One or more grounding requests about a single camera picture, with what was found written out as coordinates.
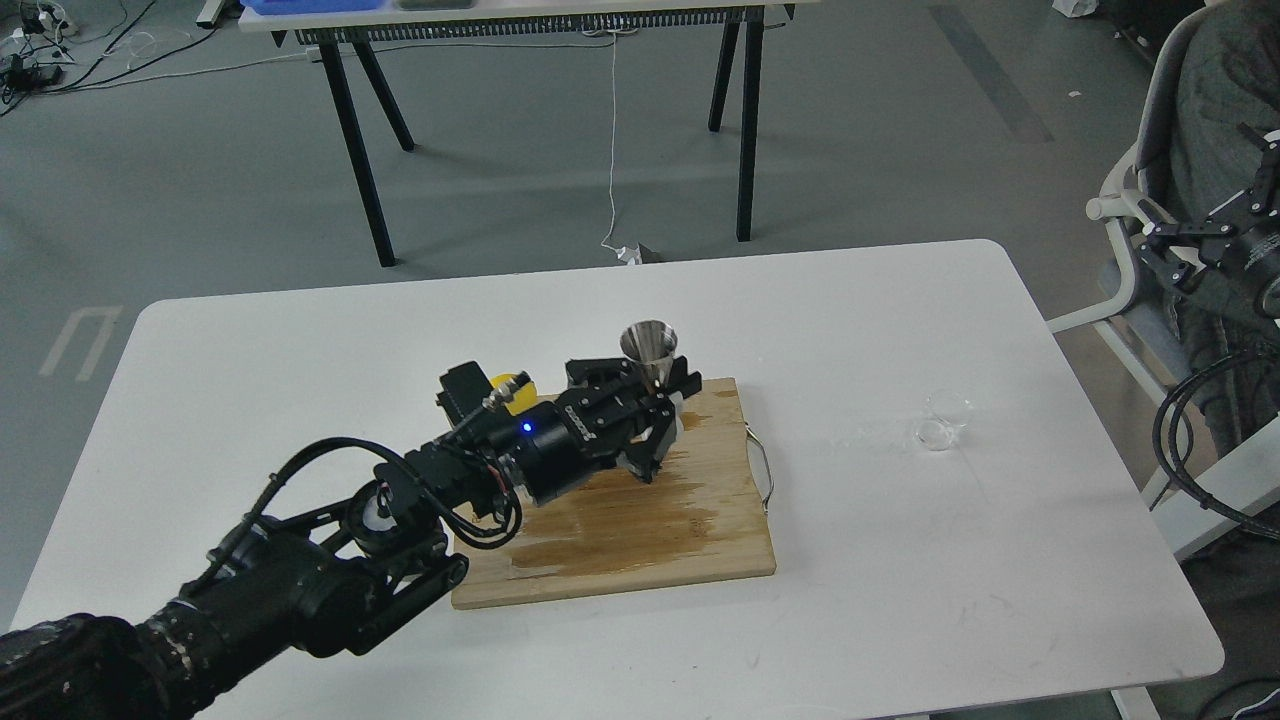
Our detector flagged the steel jigger measuring cup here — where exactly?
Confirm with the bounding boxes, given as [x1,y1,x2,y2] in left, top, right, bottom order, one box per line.
[620,319,678,388]

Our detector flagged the floor cables and adapters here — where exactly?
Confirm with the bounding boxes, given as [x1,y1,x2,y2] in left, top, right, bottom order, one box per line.
[0,0,301,101]

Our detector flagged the bamboo cutting board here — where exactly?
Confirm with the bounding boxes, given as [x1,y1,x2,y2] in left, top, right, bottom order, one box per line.
[451,377,777,610]

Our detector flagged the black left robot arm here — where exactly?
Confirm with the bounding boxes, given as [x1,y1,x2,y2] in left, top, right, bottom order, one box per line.
[3,356,703,719]

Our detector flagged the blue plastic tray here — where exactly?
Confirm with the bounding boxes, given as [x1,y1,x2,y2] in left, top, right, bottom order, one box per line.
[239,0,384,15]

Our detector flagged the white hanging cable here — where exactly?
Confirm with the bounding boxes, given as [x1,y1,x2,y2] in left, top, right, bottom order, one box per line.
[598,29,660,266]

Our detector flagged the background table black legs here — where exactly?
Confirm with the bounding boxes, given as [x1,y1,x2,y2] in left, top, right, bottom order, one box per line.
[238,1,774,268]

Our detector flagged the yellow lemon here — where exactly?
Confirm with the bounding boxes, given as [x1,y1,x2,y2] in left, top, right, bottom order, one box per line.
[489,373,539,416]

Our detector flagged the white side desk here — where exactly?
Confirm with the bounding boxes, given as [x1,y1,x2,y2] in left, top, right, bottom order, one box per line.
[1152,419,1279,562]

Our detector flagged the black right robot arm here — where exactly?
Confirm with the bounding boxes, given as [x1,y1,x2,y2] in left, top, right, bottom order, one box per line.
[1164,126,1277,456]

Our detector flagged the seated person grey jacket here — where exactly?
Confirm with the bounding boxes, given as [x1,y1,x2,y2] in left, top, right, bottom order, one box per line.
[1166,1,1279,455]

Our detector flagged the small clear glass cup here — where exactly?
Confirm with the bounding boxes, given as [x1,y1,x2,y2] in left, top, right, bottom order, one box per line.
[911,389,974,452]

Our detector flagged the white office chair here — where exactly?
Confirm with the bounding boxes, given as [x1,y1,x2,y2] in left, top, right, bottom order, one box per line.
[1046,5,1242,511]

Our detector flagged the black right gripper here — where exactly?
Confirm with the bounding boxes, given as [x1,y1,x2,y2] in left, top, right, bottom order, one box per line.
[1138,122,1279,320]

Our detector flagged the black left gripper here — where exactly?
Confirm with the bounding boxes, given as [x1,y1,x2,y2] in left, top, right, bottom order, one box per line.
[506,356,701,506]

